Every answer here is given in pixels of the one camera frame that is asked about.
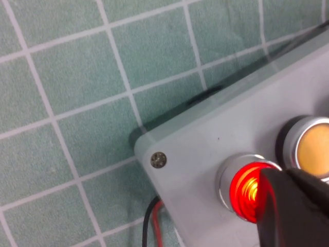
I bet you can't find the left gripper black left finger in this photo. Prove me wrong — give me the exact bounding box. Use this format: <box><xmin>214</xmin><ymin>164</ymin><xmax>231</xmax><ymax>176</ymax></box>
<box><xmin>257</xmin><ymin>168</ymin><xmax>329</xmax><ymax>247</ymax></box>

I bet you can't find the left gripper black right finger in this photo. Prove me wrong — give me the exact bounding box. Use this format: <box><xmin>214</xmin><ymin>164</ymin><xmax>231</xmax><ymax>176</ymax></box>
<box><xmin>282</xmin><ymin>168</ymin><xmax>329</xmax><ymax>214</ymax></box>

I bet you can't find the red illuminated push button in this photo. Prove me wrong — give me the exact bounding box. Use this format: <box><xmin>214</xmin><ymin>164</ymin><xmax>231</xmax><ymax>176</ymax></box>
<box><xmin>215</xmin><ymin>153</ymin><xmax>283</xmax><ymax>224</ymax></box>

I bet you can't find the yellow push button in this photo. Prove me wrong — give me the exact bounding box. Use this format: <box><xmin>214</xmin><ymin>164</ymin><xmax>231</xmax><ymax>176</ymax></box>
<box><xmin>275</xmin><ymin>115</ymin><xmax>329</xmax><ymax>185</ymax></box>

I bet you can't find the grey button control box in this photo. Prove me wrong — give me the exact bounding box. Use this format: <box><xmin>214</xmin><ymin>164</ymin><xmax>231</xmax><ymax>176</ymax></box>
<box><xmin>135</xmin><ymin>20</ymin><xmax>329</xmax><ymax>247</ymax></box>

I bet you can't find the small silver lid screw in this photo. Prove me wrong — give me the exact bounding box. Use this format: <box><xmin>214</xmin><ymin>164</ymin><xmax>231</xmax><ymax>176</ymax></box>
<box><xmin>150</xmin><ymin>151</ymin><xmax>168</xmax><ymax>169</ymax></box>

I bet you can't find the green white checkered tablecloth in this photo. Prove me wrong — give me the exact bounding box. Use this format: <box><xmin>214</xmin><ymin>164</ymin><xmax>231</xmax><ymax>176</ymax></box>
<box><xmin>0</xmin><ymin>0</ymin><xmax>329</xmax><ymax>247</ymax></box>

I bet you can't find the thin red wire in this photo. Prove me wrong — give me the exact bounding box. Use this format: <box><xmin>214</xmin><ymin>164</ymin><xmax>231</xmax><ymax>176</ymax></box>
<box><xmin>151</xmin><ymin>200</ymin><xmax>165</xmax><ymax>247</ymax></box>

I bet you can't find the thin black wire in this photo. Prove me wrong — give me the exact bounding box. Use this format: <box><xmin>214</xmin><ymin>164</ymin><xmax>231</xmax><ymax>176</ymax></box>
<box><xmin>142</xmin><ymin>196</ymin><xmax>160</xmax><ymax>247</ymax></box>

